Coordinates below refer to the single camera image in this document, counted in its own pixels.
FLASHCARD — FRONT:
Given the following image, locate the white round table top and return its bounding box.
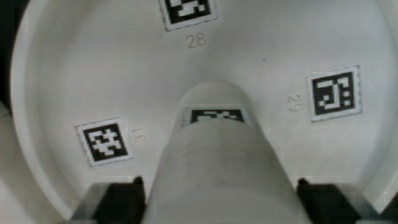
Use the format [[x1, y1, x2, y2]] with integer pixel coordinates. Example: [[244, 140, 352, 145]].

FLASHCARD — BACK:
[[11, 0, 398, 224]]

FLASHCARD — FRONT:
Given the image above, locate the white cylindrical table leg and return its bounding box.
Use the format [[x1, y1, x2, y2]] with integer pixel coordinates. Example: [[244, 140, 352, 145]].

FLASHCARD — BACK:
[[142, 82, 311, 224]]

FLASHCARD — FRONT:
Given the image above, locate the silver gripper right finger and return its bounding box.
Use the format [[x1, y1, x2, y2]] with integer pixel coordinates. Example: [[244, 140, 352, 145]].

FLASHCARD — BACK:
[[297, 178, 386, 224]]

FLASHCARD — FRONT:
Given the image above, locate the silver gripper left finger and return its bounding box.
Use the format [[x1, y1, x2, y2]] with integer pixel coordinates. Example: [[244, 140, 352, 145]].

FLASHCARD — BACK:
[[70, 177, 146, 224]]

